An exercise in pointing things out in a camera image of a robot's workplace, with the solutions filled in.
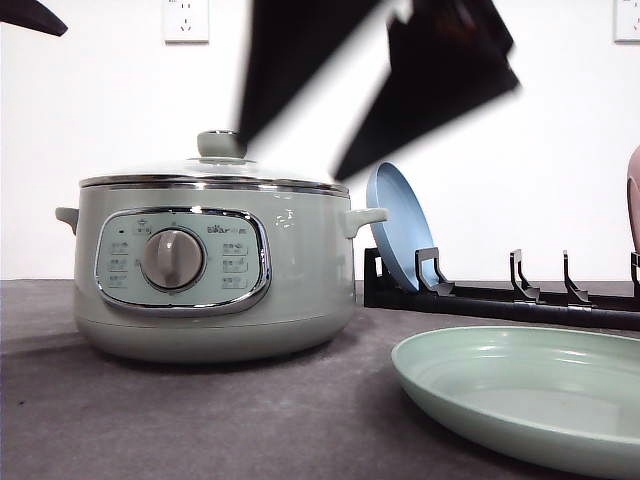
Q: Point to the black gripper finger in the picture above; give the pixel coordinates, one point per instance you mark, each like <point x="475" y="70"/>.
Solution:
<point x="448" y="58"/>
<point x="289" y="40"/>
<point x="32" y="14"/>

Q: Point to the glass steamer lid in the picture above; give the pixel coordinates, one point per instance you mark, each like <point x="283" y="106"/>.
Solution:
<point x="220" y="167"/>

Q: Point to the green plate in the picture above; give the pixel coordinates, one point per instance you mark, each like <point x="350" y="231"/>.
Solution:
<point x="562" y="398"/>

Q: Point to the blue plate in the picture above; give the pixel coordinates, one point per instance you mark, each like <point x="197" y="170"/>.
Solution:
<point x="406" y="229"/>

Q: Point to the pink plate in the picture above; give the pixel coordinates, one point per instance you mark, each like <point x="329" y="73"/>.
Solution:
<point x="633" y="196"/>

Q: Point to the green electric steamer pot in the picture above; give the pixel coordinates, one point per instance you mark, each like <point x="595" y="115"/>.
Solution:
<point x="213" y="266"/>

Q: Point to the black plate rack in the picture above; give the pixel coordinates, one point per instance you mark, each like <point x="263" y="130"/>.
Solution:
<point x="522" y="299"/>

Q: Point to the dark grey table mat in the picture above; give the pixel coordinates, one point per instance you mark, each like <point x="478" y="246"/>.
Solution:
<point x="69" y="411"/>

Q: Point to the white wall socket left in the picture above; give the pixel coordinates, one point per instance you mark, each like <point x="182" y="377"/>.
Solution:
<point x="186" y="22"/>

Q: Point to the white wall socket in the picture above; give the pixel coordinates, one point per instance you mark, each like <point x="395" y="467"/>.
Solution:
<point x="186" y="22"/>
<point x="626" y="22"/>

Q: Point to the white wall socket right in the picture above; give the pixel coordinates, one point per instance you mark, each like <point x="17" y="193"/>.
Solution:
<point x="626" y="22"/>

